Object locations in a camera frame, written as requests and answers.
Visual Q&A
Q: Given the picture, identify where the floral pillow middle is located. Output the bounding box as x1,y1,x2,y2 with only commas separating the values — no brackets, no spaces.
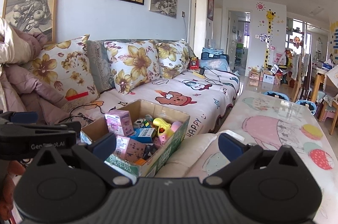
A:
104,40,160,95

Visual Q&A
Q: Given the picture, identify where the orange white medicine box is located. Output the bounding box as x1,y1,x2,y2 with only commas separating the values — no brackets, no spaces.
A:
135,158,147,166

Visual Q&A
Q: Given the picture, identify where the person left hand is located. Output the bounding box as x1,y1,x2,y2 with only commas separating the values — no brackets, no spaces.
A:
1,160,25,221

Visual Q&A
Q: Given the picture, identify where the blue white medicine box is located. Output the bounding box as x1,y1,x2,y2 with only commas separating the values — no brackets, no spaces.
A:
129,127,157,144

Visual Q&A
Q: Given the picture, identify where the giraffe height sticker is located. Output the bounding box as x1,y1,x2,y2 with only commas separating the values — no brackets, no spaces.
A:
263,9,275,69

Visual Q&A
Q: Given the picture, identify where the red snack box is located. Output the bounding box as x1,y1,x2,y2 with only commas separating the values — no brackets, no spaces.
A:
188,56,199,70

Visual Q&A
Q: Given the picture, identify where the wooden chair with cover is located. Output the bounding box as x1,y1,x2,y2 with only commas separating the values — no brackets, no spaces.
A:
311,66,337,135

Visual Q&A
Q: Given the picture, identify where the yellow pink water gun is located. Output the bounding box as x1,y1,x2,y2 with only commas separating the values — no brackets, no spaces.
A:
153,118,182,145

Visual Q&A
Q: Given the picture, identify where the white pink tall box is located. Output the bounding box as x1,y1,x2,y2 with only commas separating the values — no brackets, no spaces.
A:
113,136,146,163

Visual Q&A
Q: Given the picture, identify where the black cable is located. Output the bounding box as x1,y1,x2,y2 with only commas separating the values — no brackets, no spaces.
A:
58,103,107,124

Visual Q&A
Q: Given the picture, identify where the cardboard storage box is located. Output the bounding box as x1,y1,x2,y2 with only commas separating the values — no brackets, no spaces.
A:
80,100,190,179

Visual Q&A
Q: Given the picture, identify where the framed mickey mouse picture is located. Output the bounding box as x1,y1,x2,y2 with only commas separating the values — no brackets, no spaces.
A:
2,0,57,44

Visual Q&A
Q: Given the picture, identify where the cartoon print sofa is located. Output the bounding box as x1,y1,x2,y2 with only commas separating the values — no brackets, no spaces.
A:
22,34,241,140

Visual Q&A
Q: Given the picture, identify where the white panda toy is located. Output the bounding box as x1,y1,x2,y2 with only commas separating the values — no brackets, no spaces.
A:
133,114,154,129

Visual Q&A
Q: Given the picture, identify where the floral pillow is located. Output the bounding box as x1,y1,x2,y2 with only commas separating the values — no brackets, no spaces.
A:
23,34,99,112
156,41,195,79
104,40,160,95

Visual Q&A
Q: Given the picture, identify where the pink small carton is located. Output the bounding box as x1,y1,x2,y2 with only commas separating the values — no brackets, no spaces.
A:
105,110,134,137

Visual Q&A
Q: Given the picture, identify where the floral pillow near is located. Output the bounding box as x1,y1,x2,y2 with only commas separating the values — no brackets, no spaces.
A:
23,34,99,112

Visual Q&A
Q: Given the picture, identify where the floral pillow far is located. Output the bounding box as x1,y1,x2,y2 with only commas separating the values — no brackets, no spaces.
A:
156,41,195,79

